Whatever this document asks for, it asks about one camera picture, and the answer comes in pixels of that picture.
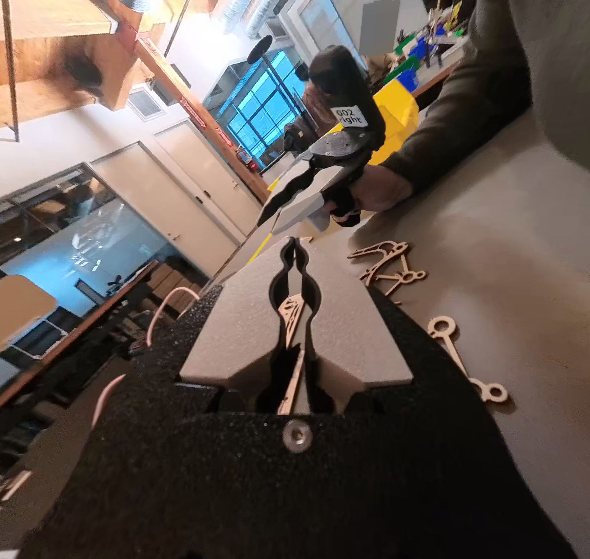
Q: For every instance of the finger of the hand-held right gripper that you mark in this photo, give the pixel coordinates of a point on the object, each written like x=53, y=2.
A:
x=288, y=176
x=304, y=204

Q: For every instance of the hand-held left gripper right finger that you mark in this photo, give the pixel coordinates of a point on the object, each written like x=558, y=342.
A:
x=355, y=333

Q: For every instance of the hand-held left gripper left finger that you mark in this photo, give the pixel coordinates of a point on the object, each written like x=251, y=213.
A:
x=235, y=328

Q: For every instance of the engraved wooden part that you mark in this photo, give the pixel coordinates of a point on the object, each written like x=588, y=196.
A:
x=291, y=312

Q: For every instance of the curved wooden model part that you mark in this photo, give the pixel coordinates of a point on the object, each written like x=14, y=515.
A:
x=387, y=264

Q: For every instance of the person's right forearm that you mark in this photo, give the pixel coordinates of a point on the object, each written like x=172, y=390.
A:
x=461, y=116

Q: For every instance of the person's right hand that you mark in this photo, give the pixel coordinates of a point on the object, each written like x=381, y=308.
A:
x=382, y=188

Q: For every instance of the red fire extinguisher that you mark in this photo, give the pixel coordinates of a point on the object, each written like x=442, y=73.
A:
x=249, y=160

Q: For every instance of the yellow plastic bin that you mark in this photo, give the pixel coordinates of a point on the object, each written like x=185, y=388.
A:
x=398, y=107

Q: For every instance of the yellow tape strip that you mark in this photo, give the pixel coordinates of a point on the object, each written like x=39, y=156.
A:
x=262, y=250

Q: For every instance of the blue storage bin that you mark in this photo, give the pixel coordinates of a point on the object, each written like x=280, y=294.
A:
x=410, y=79

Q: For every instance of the stack of cardboard boxes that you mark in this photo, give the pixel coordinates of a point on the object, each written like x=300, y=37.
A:
x=175, y=287

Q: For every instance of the large grid window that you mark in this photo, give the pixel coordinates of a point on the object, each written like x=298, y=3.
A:
x=262, y=102

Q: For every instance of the white double door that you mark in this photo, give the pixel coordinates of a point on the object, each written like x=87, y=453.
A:
x=184, y=190

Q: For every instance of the wooden rod with rings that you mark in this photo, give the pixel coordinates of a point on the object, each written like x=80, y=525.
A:
x=461, y=356

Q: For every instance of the person's torso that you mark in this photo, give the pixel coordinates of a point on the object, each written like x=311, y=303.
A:
x=544, y=38

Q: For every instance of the silver ventilation duct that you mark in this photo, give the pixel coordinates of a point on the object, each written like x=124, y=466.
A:
x=267, y=1

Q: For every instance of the wall air vent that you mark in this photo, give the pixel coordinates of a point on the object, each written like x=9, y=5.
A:
x=146, y=103

